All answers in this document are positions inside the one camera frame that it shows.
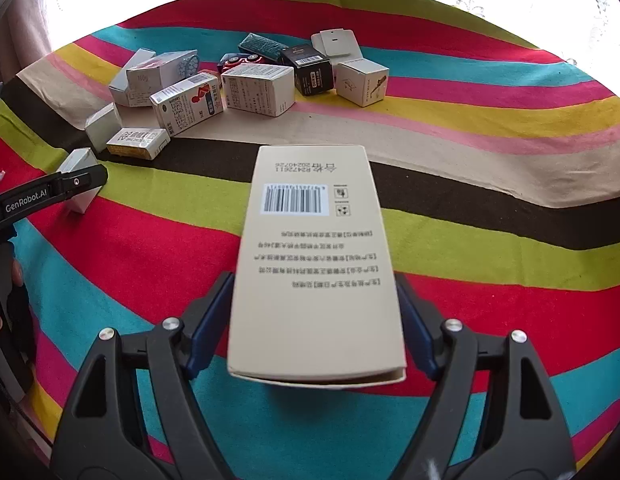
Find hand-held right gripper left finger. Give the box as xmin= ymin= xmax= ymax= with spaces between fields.
xmin=52 ymin=271 xmax=237 ymax=480

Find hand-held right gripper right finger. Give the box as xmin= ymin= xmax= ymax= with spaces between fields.
xmin=390 ymin=274 xmax=577 ymax=480

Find small plain white box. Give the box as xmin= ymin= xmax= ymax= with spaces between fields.
xmin=57 ymin=148 xmax=100 ymax=216

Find beige box with barcode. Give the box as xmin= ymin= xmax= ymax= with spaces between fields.
xmin=227 ymin=145 xmax=408 ymax=389

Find black box with barcode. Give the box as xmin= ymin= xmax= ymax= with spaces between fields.
xmin=281 ymin=45 xmax=337 ymax=97

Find person's left hand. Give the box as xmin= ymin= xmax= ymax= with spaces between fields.
xmin=0 ymin=259 xmax=24 ymax=333

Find white grey carton box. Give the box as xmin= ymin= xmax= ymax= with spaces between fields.
xmin=84 ymin=102 xmax=124 ymax=153

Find beige curtain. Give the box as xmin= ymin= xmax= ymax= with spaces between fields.
xmin=0 ymin=0 xmax=85 ymax=81

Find small beige gold box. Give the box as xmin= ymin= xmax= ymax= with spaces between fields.
xmin=106 ymin=127 xmax=171 ymax=161

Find multicolour striped cloth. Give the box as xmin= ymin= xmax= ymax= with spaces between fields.
xmin=0 ymin=0 xmax=620 ymax=480

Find tall plain white box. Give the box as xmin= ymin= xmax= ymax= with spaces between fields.
xmin=108 ymin=48 xmax=157 ymax=107

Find white box red blue label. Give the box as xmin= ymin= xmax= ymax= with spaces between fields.
xmin=150 ymin=72 xmax=225 ymax=135

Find white box blue round pattern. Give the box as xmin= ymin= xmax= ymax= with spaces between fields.
xmin=126 ymin=50 xmax=199 ymax=108

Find white box with black text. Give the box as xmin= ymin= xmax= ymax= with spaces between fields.
xmin=221 ymin=64 xmax=295 ymax=118

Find white box with line drawing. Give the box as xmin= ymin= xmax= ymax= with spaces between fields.
xmin=336 ymin=57 xmax=389 ymax=107

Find green patterned box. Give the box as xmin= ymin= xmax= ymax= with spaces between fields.
xmin=238 ymin=33 xmax=291 ymax=61

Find white plastic case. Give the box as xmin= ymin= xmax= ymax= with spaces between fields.
xmin=311 ymin=27 xmax=363 ymax=64

